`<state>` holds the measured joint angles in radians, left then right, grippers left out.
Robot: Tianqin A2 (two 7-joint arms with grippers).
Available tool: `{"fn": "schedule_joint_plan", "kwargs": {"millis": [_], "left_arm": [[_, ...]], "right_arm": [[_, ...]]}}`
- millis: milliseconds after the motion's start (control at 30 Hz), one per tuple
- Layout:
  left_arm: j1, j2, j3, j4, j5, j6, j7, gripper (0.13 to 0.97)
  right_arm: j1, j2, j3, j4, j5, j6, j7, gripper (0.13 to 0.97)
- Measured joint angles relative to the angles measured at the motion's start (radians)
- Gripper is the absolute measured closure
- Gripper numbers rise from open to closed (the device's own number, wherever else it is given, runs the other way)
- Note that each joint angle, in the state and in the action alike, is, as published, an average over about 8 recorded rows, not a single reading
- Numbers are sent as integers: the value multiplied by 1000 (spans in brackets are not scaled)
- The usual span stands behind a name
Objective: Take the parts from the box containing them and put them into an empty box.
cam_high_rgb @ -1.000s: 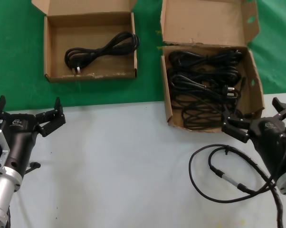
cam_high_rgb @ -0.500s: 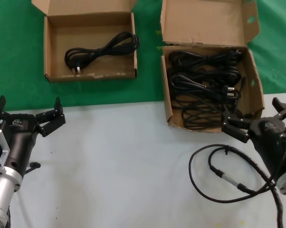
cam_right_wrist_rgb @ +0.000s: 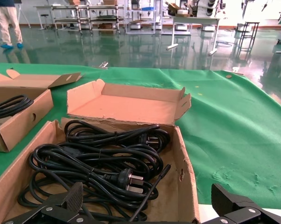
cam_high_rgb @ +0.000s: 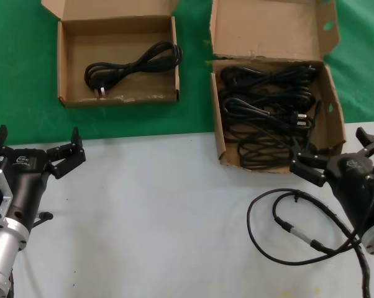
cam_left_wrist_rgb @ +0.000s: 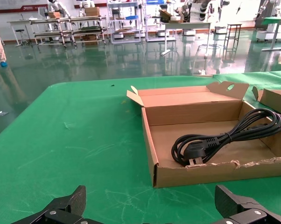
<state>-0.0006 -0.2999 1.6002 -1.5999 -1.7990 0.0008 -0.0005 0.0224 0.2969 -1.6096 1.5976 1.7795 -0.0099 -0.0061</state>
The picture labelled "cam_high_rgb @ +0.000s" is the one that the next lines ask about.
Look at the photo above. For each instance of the large torn cardboard box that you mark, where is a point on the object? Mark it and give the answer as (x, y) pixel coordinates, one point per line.
(267, 31)

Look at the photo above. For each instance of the small open cardboard box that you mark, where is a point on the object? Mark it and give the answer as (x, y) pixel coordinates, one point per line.
(112, 31)

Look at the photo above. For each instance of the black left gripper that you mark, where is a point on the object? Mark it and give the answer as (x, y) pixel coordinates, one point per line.
(28, 186)

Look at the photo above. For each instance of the green table cloth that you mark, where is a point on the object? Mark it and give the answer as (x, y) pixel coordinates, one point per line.
(19, 62)

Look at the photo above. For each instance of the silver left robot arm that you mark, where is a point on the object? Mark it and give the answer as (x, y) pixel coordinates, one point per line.
(0, 248)

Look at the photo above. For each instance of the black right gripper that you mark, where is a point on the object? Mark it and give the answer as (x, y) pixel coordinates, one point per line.
(351, 180)

